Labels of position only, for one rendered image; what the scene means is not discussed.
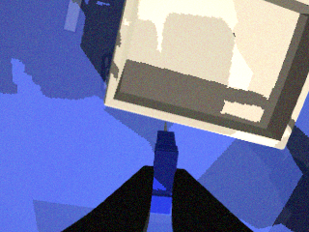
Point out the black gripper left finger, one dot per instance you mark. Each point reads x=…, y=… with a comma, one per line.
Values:
x=128, y=209

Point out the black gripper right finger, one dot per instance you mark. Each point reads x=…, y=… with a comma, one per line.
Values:
x=193, y=209

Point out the cream shallow tray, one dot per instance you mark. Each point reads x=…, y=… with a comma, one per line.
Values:
x=236, y=67

